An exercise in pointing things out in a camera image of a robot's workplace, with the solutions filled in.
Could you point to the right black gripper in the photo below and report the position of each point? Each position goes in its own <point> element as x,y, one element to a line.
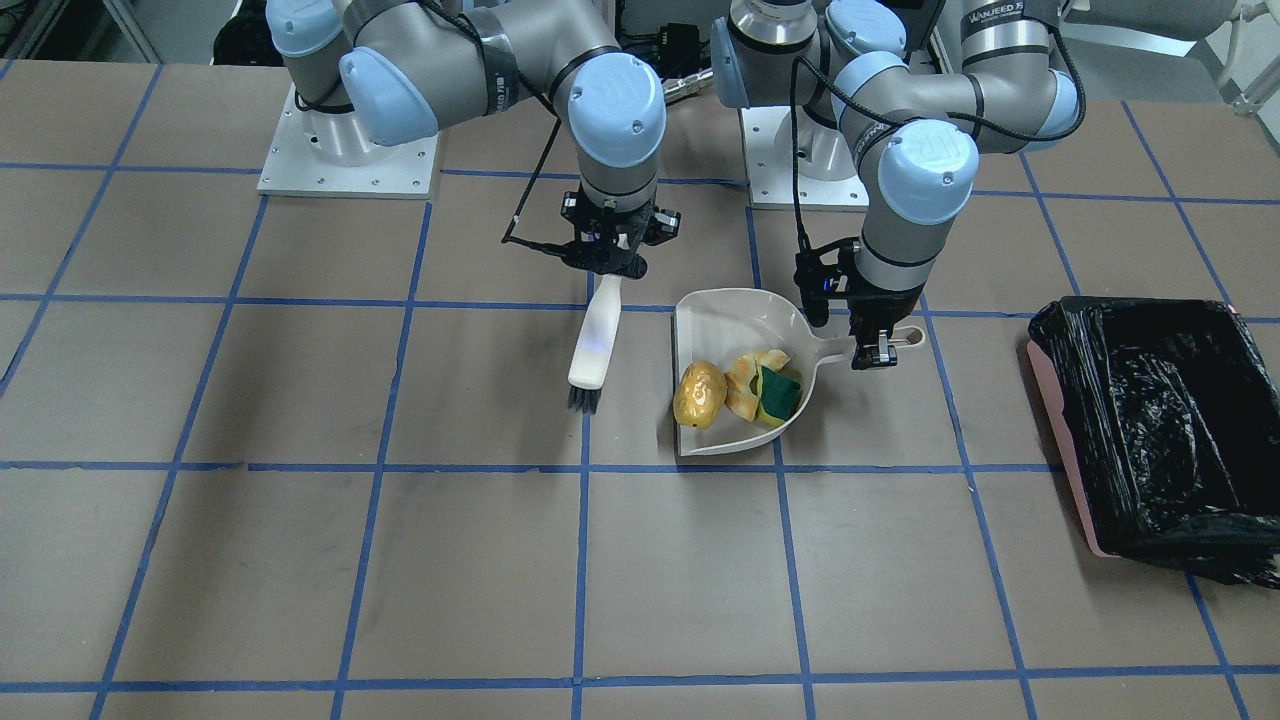
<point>663,226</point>

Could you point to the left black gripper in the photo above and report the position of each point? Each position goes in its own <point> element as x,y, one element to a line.
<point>884,307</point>

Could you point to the green yellow sponge piece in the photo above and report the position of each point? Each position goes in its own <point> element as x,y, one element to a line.
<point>778,397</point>

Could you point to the beige hand brush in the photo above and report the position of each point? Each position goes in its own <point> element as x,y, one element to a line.
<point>594,346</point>

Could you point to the beige plastic dustpan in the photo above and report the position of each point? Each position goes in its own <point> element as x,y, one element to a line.
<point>736,329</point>

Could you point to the toy croissant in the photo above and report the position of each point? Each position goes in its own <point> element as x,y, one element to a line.
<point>740,379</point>

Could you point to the yellow toy potato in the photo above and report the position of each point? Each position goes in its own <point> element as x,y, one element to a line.
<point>699,395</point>

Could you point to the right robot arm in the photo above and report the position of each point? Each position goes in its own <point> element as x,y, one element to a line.
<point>371,77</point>

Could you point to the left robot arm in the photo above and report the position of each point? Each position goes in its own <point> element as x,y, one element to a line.
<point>915,140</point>

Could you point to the pink bin with black bag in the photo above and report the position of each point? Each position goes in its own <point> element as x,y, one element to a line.
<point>1166,419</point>

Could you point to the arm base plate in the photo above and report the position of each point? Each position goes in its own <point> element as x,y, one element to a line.
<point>823,175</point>
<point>329,156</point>

